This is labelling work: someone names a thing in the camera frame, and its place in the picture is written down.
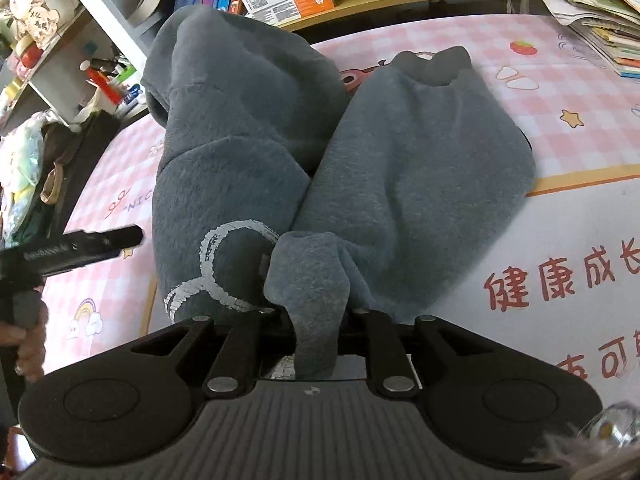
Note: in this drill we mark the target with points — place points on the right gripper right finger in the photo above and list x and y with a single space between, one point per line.
372 336

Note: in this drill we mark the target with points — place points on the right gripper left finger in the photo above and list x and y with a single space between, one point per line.
250 349

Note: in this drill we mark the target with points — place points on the grey sweatshirt garment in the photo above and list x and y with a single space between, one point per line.
278 186

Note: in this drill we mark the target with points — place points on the person's left hand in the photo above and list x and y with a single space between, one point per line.
31 351

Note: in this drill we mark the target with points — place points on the red tassel pendant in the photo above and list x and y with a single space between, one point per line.
101 81

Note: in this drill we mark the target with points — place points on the white green-lid milk powder can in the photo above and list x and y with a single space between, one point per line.
127 84

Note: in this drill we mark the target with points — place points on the white wooden bookshelf unit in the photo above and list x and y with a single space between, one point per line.
105 19

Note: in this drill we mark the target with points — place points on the pink rabbit plaque decoration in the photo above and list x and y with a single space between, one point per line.
41 20

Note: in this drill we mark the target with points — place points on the lower orange white toothpaste box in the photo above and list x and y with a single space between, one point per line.
291 10

